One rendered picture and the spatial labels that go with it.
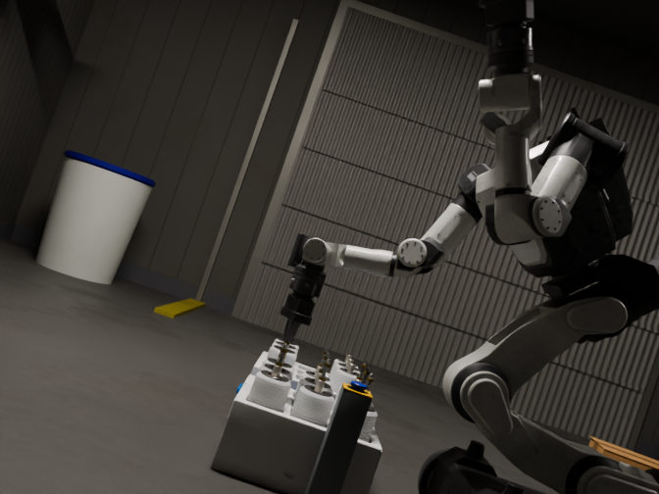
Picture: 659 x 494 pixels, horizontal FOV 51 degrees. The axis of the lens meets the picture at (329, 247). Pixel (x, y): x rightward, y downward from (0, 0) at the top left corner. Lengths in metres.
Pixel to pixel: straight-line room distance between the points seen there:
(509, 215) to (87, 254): 3.47
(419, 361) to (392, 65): 2.20
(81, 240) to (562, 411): 3.57
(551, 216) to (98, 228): 3.48
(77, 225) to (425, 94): 2.62
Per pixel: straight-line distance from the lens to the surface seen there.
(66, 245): 4.51
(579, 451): 1.79
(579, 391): 5.48
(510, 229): 1.36
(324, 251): 1.83
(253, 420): 1.75
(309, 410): 1.77
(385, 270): 1.85
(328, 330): 5.06
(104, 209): 4.46
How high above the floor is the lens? 0.56
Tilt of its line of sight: 2 degrees up
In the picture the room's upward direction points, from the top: 19 degrees clockwise
